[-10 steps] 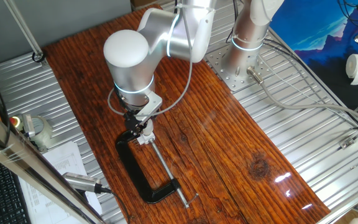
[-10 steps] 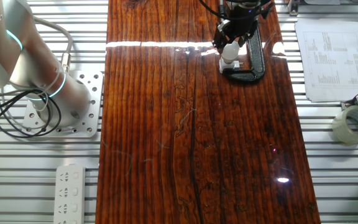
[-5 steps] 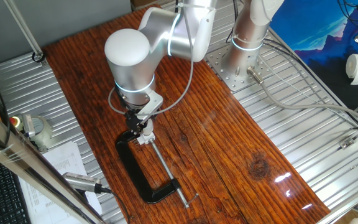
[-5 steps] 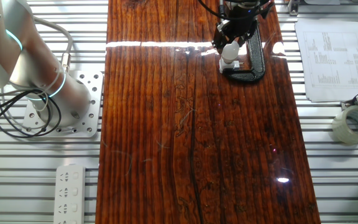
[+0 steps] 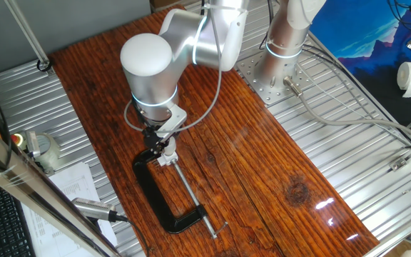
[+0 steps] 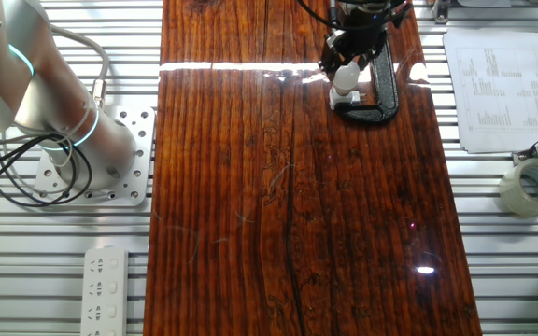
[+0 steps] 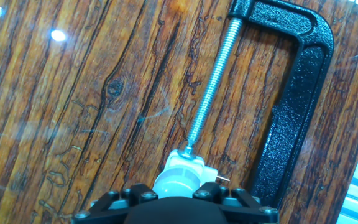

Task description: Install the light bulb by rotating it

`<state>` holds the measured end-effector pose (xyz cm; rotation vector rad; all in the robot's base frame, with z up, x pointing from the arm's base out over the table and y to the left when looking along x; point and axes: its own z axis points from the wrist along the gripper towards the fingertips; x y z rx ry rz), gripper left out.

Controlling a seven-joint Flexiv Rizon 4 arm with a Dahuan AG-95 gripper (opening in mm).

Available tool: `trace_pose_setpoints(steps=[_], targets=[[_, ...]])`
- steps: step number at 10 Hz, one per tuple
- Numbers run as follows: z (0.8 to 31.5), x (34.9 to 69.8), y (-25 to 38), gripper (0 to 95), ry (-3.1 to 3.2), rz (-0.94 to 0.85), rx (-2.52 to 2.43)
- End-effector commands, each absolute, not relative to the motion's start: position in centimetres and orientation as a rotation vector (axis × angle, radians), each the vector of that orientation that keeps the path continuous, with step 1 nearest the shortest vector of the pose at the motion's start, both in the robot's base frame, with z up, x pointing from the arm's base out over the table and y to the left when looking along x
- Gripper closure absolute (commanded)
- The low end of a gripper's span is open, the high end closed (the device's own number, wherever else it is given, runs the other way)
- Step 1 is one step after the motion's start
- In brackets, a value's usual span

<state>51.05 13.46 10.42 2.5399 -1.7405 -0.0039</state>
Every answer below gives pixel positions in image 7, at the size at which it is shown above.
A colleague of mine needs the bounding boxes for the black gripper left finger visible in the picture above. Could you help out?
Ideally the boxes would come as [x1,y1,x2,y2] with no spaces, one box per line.
[71,182,160,224]

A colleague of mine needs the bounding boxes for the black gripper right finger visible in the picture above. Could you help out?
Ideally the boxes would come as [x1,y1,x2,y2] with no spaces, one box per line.
[193,182,280,224]

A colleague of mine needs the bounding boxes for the white light bulb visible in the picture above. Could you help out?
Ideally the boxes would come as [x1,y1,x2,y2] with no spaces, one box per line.
[152,167,202,199]

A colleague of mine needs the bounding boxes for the white bulb socket adapter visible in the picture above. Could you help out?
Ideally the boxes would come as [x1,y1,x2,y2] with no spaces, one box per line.
[163,148,231,185]

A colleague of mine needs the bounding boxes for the brown wooden board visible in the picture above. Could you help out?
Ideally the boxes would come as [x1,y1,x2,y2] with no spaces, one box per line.
[0,0,358,224]

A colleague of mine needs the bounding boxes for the black C-clamp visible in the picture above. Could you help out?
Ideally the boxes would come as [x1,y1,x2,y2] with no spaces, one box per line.
[178,0,335,210]

